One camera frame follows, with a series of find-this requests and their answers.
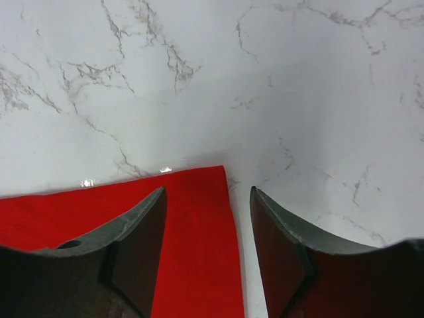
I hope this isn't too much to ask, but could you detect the bright red t shirt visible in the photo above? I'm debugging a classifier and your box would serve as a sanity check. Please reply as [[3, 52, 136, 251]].
[[1, 166, 244, 317]]

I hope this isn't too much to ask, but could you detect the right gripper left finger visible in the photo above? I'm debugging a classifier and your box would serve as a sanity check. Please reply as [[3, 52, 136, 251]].
[[35, 187, 166, 317]]

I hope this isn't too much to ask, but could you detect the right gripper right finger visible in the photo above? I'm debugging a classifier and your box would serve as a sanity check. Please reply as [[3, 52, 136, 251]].
[[250, 187, 377, 317]]

